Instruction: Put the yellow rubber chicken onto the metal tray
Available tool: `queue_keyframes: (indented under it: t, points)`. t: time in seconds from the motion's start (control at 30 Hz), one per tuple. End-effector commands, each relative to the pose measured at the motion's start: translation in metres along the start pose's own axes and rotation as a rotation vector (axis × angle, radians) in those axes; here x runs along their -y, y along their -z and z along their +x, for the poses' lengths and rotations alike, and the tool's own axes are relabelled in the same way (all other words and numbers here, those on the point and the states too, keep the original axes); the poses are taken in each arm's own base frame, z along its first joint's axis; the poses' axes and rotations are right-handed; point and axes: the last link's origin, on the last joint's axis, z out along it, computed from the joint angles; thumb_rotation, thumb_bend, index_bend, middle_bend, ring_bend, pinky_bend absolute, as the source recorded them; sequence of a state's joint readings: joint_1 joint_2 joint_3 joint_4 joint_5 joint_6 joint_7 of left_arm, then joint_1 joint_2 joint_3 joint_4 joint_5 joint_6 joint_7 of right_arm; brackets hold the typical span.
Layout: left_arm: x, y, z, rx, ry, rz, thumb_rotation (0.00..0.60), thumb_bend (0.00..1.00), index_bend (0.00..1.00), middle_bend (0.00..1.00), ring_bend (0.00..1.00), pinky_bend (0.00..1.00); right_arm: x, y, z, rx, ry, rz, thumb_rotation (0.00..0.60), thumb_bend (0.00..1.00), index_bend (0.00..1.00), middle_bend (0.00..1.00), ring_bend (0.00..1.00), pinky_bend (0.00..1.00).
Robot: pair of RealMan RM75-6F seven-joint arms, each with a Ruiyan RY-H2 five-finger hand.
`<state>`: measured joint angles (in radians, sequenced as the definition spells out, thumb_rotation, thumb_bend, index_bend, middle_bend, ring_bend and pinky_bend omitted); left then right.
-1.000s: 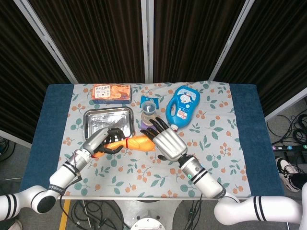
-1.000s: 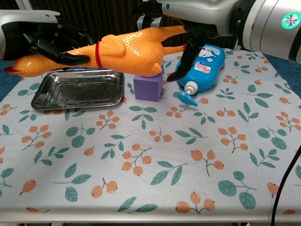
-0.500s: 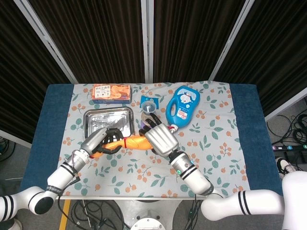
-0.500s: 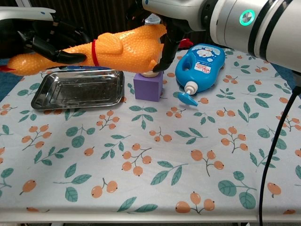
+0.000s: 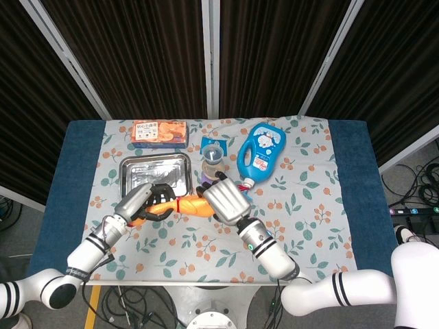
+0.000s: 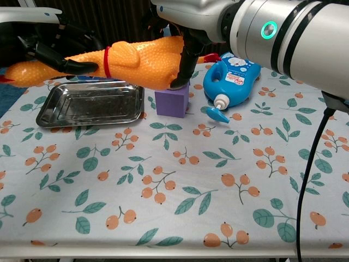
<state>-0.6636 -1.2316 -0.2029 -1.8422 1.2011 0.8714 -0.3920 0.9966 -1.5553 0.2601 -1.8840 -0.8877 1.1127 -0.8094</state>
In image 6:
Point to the blue pump detergent bottle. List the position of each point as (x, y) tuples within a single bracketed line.
[(231, 82)]

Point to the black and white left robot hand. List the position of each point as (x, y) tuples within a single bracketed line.
[(46, 52)]

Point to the yellow rubber chicken toy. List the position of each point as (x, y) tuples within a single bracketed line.
[(136, 62)]

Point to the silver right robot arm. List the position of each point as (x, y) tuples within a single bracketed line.
[(300, 35)]

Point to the stainless steel rectangular tray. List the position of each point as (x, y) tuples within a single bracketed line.
[(90, 103)]

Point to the white slanted frame post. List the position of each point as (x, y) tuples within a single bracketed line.
[(27, 2)]

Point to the floral fruit print tablecloth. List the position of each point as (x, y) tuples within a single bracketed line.
[(191, 177)]

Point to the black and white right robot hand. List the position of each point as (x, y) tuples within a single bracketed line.
[(196, 16)]

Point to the orange and blue biscuit box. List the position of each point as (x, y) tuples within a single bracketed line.
[(87, 78)]

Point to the purple foam cube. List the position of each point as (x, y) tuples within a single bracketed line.
[(170, 102)]

